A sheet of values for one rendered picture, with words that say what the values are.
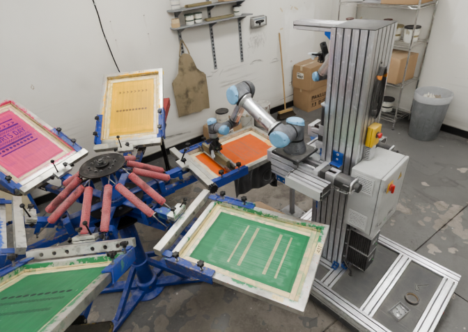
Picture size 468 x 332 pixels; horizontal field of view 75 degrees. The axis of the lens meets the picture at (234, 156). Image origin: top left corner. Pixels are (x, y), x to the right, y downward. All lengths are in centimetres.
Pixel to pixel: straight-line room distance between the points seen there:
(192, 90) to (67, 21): 171
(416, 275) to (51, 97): 399
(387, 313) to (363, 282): 26
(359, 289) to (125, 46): 353
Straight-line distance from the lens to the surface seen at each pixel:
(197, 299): 286
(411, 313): 268
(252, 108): 197
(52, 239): 243
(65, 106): 415
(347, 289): 267
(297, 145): 204
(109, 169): 214
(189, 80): 448
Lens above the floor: 236
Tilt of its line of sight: 32 degrees down
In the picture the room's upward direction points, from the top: 6 degrees counter-clockwise
